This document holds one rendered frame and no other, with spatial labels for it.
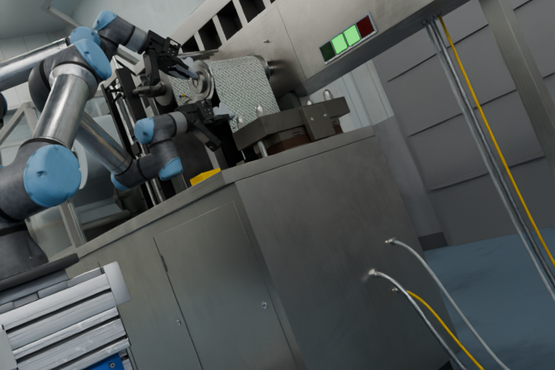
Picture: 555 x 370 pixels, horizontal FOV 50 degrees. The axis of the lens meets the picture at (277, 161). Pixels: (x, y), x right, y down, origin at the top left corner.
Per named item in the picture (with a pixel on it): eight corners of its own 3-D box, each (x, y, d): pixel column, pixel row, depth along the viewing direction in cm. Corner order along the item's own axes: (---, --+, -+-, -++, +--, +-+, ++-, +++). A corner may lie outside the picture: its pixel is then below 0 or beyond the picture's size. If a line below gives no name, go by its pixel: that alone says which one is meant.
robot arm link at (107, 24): (88, 31, 187) (101, 7, 187) (120, 49, 192) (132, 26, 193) (92, 30, 180) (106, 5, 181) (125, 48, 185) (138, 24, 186)
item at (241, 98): (234, 138, 197) (215, 87, 198) (284, 125, 213) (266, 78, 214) (235, 138, 197) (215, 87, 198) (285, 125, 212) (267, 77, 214)
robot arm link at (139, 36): (130, 40, 184) (120, 51, 190) (144, 47, 186) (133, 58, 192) (138, 21, 188) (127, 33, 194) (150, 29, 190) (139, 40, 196)
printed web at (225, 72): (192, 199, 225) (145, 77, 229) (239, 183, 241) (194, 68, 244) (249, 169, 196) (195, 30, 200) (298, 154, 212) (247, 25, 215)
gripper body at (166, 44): (183, 45, 196) (151, 26, 190) (176, 65, 192) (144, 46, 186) (173, 54, 202) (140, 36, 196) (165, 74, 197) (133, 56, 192)
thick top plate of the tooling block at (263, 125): (238, 150, 191) (231, 133, 191) (320, 127, 217) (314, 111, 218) (267, 135, 179) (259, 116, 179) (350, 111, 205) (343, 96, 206)
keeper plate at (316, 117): (311, 141, 189) (298, 110, 190) (331, 135, 196) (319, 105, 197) (316, 139, 188) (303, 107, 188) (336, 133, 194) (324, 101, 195)
